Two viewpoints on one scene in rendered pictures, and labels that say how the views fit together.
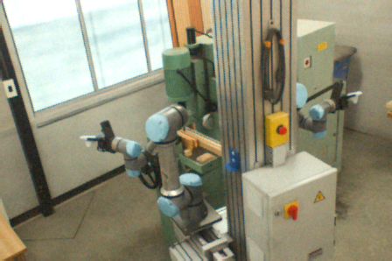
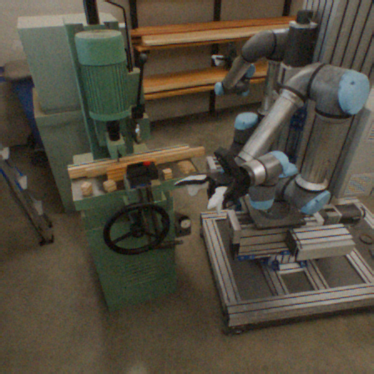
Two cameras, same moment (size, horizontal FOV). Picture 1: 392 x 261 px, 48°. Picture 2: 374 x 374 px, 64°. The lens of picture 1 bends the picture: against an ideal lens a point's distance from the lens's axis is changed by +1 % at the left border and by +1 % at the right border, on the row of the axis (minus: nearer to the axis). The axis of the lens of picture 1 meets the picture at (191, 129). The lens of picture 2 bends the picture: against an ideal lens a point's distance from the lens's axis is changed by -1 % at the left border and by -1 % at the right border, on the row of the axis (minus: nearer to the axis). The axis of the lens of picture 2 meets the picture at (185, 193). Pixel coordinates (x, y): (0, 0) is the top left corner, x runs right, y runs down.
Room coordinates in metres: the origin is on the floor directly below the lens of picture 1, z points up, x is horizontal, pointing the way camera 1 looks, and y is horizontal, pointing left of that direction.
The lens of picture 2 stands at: (1.99, 1.15, 1.72)
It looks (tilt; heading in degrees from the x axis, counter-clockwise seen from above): 38 degrees down; 286
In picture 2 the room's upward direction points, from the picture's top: straight up
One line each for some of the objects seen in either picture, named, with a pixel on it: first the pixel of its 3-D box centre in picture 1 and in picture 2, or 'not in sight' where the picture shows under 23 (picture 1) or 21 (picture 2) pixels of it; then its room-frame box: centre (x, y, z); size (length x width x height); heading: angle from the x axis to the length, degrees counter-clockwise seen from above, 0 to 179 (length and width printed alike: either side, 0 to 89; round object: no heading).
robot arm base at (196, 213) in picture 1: (192, 206); (275, 199); (1.89, 0.03, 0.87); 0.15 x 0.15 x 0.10
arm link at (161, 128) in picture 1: (169, 164); (320, 149); (1.79, 0.12, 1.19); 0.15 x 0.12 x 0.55; 140
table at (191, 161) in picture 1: (178, 150); (138, 184); (2.52, 0.09, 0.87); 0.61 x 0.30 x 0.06; 36
